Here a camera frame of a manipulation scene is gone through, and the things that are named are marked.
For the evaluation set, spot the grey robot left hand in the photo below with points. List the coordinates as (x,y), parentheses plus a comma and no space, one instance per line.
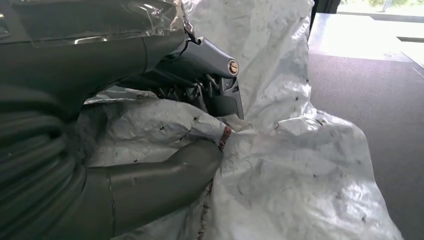
(82,59)

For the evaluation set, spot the grey parcel bag faded print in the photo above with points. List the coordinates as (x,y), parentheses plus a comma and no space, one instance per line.
(298,165)

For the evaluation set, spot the dark window frame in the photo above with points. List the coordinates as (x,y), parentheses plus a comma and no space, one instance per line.
(326,6)

